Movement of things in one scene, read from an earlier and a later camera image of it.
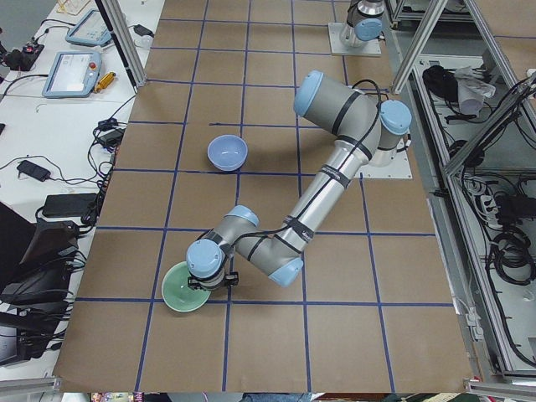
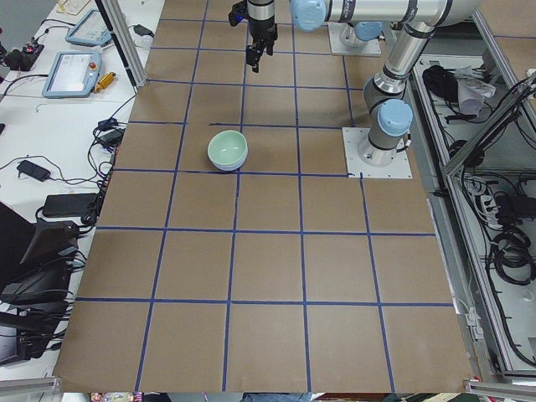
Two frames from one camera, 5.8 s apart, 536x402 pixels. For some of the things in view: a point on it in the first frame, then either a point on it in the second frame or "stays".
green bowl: x=177 y=291 -> x=227 y=147
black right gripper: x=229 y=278 -> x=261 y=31
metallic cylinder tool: x=105 y=81 stays
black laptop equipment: x=37 y=271 stays
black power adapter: x=68 y=205 stays
